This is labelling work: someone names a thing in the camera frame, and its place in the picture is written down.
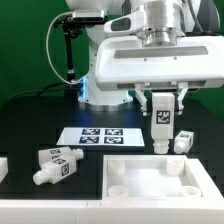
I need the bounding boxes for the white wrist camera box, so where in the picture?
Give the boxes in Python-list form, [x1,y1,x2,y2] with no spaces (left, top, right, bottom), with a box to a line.
[104,6,147,37]

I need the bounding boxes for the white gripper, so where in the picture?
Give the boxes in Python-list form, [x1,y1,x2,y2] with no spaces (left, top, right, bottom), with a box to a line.
[95,36,224,116]

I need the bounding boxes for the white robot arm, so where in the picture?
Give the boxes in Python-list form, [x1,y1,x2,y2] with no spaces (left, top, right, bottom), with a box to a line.
[95,0,224,112]

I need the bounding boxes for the marker sheet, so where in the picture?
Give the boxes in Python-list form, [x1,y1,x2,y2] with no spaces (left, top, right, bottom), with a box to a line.
[57,127,144,147]

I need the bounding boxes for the camera on black stand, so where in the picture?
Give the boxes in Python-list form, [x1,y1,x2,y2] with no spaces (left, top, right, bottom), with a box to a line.
[53,10,107,82]

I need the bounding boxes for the black cables on table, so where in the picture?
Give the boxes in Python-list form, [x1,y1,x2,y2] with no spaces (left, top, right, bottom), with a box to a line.
[0,83,81,108]

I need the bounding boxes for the white block left edge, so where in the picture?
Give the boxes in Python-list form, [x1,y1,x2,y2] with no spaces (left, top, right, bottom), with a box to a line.
[0,157,8,183]

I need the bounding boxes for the grey camera cable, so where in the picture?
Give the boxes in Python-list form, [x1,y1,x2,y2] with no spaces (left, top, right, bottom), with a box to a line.
[45,12,84,86]

